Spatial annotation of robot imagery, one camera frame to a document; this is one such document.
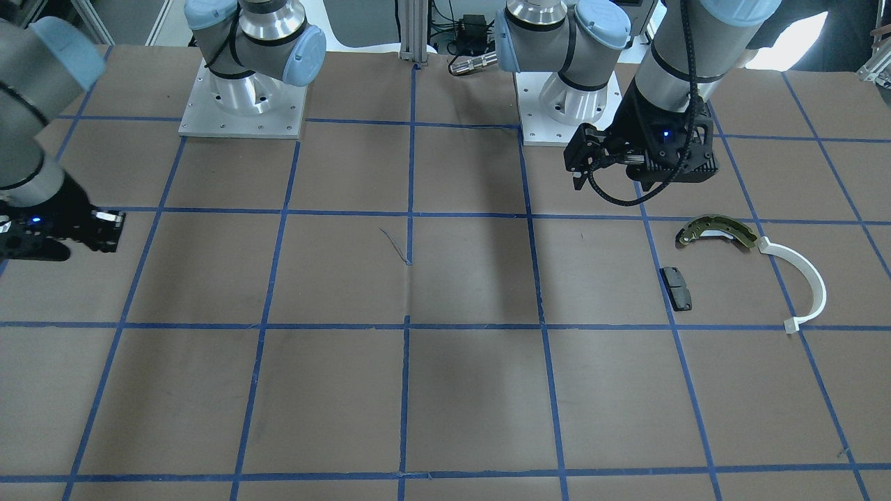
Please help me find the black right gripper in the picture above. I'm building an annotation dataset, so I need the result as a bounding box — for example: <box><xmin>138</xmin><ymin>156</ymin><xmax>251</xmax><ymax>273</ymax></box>
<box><xmin>1</xmin><ymin>174</ymin><xmax>125</xmax><ymax>261</ymax></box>

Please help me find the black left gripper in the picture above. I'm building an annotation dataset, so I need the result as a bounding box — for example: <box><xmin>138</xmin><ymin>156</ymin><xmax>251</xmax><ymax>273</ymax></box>
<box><xmin>607</xmin><ymin>82</ymin><xmax>719</xmax><ymax>191</ymax></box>

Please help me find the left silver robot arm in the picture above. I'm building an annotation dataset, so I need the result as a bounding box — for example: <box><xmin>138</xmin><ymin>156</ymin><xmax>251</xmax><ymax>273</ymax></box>
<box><xmin>476</xmin><ymin>1</ymin><xmax>780</xmax><ymax>206</ymax></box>

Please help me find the olive brake shoe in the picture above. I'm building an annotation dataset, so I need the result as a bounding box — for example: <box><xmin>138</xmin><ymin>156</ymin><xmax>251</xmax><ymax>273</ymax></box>
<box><xmin>675</xmin><ymin>214</ymin><xmax>759</xmax><ymax>248</ymax></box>

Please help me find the dark brake pad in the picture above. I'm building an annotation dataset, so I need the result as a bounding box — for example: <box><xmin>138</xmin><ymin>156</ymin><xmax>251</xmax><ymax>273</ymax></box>
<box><xmin>659</xmin><ymin>267</ymin><xmax>693</xmax><ymax>312</ymax></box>

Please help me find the white curved plastic part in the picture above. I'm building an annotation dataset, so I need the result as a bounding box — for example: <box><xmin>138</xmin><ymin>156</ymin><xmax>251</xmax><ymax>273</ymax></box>
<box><xmin>757</xmin><ymin>237</ymin><xmax>828</xmax><ymax>335</ymax></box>

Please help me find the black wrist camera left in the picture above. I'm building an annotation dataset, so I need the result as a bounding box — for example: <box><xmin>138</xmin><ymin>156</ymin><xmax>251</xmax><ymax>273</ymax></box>
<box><xmin>563</xmin><ymin>122</ymin><xmax>617</xmax><ymax>191</ymax></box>

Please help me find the aluminium frame post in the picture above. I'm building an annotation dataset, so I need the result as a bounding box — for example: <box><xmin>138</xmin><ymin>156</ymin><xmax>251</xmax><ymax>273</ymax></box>
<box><xmin>395</xmin><ymin>0</ymin><xmax>429</xmax><ymax>66</ymax></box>

